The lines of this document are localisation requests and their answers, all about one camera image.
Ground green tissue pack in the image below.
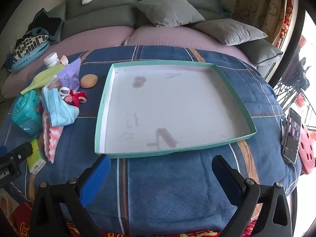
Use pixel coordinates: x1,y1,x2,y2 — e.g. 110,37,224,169
27,139,47,175

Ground pink white knitted cloth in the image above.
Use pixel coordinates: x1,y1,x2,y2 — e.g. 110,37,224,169
42,110,64,164

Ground blue face mask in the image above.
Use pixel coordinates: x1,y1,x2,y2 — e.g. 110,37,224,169
42,87,79,127

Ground green cloth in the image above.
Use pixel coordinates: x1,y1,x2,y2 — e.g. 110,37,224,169
20,64,64,95

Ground tan makeup sponge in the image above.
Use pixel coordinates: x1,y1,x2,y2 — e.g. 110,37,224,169
80,74,99,89

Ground purple baby wipes pack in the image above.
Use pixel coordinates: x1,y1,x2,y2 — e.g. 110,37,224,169
57,58,81,91

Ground pink floral scrunchie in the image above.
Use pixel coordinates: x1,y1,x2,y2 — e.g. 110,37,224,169
58,55,69,66

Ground teal plastic house box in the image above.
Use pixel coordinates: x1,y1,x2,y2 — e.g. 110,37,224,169
12,90,42,135

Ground black smartphone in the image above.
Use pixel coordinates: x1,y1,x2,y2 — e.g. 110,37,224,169
282,108,302,165

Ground pink round stool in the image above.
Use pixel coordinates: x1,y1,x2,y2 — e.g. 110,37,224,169
299,124,315,174

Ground teal shallow cardboard tray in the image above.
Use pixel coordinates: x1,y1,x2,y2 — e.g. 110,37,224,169
94,60,257,158

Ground white pill bottle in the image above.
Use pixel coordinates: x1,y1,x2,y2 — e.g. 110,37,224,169
44,52,59,68

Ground black white patterned cushion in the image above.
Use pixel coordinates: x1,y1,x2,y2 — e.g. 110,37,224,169
11,34,50,73

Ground pink sofa seat cover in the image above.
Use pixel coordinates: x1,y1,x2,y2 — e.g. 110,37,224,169
1,25,253,99

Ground grey sofa armrest cushion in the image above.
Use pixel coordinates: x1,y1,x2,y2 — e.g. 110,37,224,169
237,39,283,67

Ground grey throw pillow flat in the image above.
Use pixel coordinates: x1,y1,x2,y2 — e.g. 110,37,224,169
192,18,268,46

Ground grey sofa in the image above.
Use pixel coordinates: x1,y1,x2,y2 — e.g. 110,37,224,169
46,0,273,75

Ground patterned beige curtain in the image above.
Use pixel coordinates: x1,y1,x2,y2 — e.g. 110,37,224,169
232,0,286,44

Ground grey throw pillow upright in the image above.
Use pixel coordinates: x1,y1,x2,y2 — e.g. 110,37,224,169
135,0,205,27

